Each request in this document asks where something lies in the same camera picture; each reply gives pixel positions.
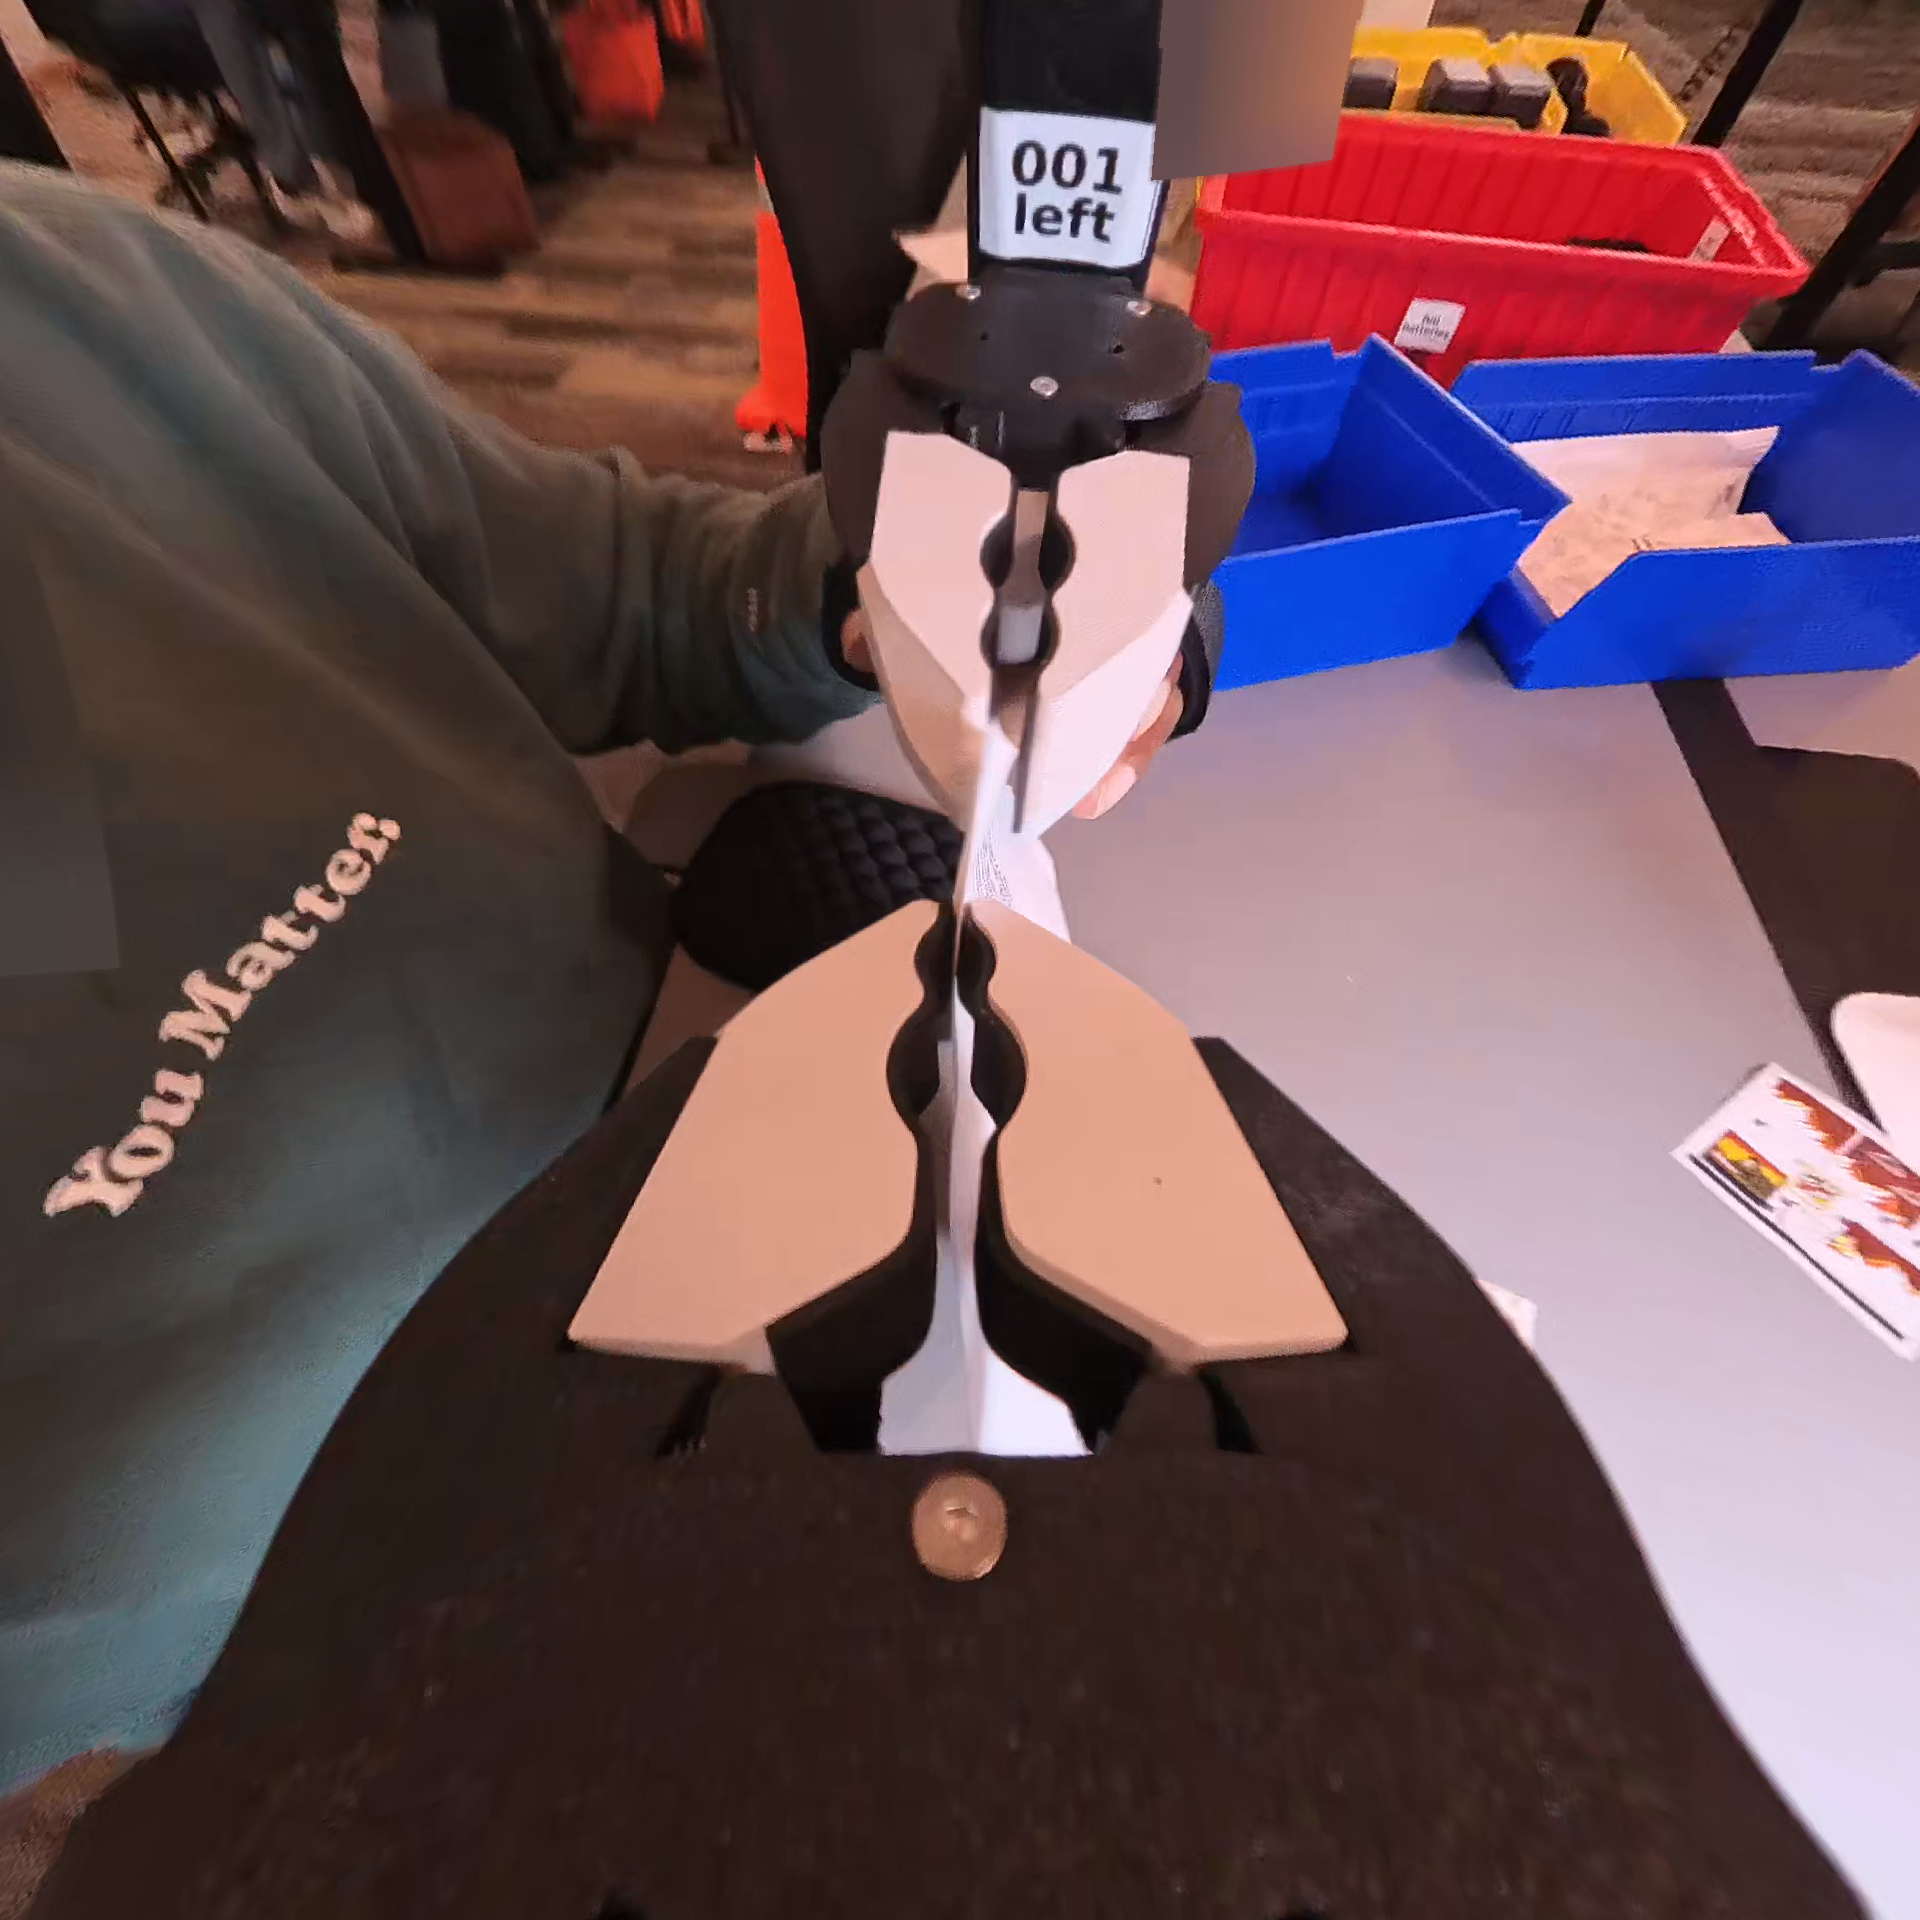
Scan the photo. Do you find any red plastic bin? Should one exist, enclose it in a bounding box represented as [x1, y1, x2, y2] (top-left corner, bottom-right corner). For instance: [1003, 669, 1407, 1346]
[1191, 111, 1807, 382]

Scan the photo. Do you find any yellow plastic bin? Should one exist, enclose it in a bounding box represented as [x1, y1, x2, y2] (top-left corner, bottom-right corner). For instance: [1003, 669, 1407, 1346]
[1346, 28, 1690, 147]

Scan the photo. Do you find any person's green sweatshirt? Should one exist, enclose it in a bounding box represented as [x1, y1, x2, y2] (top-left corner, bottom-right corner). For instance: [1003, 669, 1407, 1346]
[0, 157, 677, 1795]

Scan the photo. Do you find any unopened white printed bag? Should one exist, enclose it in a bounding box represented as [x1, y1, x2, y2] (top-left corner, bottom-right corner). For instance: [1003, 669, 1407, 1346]
[1518, 503, 1794, 622]
[1514, 426, 1783, 529]

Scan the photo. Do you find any orange bag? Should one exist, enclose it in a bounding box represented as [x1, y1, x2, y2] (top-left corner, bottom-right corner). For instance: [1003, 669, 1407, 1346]
[565, 0, 669, 129]

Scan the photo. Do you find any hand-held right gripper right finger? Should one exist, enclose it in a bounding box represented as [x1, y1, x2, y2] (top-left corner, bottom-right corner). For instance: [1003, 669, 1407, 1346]
[970, 900, 1349, 1375]

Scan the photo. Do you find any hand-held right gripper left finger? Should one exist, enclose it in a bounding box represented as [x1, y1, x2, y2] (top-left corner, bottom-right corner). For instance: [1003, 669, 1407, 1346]
[565, 900, 962, 1375]

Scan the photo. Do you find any grey desk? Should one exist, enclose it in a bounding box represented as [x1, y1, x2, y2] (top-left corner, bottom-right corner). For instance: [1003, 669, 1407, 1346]
[577, 637, 1920, 1920]

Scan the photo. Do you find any black chair armrest pad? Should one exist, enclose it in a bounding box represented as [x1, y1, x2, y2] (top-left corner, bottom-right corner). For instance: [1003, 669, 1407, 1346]
[673, 780, 964, 996]

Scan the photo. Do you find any large white printed paper bag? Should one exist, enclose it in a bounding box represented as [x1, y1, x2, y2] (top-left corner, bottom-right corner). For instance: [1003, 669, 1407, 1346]
[878, 706, 1094, 1461]

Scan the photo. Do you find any blue plastic bin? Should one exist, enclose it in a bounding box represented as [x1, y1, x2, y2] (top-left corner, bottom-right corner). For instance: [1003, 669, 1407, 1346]
[1452, 349, 1920, 694]
[1204, 336, 1573, 694]

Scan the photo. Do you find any white desk stand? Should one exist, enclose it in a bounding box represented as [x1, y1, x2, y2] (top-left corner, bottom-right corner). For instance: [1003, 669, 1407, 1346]
[1830, 991, 1920, 1118]

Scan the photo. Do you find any printed sticker sheet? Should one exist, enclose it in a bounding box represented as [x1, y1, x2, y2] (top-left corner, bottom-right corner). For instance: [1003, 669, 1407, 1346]
[1670, 1065, 1920, 1360]

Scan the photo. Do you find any dark red suitcase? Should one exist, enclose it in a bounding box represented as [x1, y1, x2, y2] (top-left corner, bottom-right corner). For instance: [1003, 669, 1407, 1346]
[375, 111, 538, 270]

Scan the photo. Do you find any person's left hand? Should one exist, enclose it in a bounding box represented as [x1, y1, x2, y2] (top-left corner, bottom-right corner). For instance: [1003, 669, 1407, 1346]
[1068, 612, 1213, 823]

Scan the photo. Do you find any person's left forearm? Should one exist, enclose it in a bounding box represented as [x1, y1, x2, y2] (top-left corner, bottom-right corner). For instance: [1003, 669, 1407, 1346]
[451, 436, 886, 753]

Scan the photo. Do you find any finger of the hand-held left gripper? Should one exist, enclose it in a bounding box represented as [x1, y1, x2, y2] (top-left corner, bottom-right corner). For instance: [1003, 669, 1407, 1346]
[1016, 445, 1199, 829]
[858, 431, 1012, 823]

